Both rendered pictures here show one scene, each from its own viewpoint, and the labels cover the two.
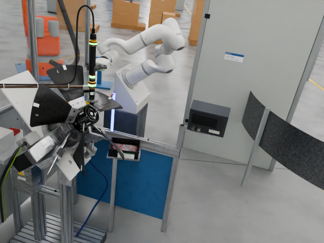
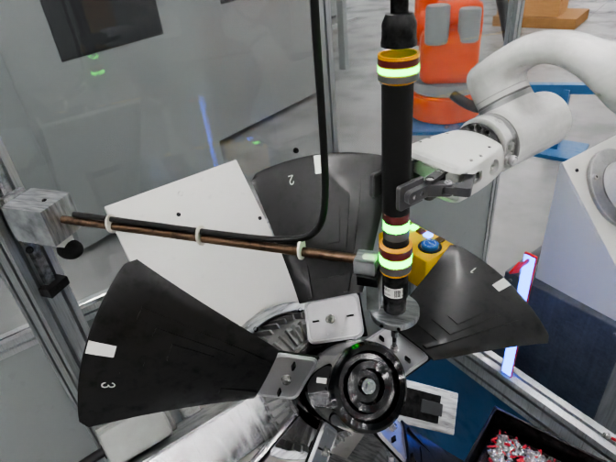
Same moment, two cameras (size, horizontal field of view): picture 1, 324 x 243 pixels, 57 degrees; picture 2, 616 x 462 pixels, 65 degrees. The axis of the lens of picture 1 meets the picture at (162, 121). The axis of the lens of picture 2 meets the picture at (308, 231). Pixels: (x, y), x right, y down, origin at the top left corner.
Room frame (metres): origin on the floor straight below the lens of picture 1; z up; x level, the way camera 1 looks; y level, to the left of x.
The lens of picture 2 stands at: (1.21, 0.16, 1.75)
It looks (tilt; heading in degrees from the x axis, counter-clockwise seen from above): 33 degrees down; 46
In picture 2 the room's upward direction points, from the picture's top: 6 degrees counter-clockwise
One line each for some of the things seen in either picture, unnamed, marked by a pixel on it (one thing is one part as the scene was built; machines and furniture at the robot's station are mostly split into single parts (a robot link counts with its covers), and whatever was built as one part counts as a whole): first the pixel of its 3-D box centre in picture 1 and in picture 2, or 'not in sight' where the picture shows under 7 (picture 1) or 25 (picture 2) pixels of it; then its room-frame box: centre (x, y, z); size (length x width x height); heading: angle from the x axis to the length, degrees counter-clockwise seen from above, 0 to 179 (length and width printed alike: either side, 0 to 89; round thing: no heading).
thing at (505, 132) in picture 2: (105, 61); (486, 147); (1.82, 0.41, 1.46); 0.09 x 0.03 x 0.08; 78
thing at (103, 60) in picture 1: (100, 63); (455, 159); (1.76, 0.42, 1.46); 0.11 x 0.10 x 0.07; 168
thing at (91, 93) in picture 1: (92, 68); (396, 190); (1.65, 0.44, 1.46); 0.04 x 0.04 x 0.46
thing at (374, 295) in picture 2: (90, 93); (388, 287); (1.65, 0.45, 1.31); 0.09 x 0.07 x 0.10; 113
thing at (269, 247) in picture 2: (36, 87); (198, 237); (1.53, 0.73, 1.35); 0.54 x 0.01 x 0.01; 113
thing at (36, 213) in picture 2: not in sight; (40, 216); (1.40, 1.02, 1.35); 0.10 x 0.07 x 0.08; 113
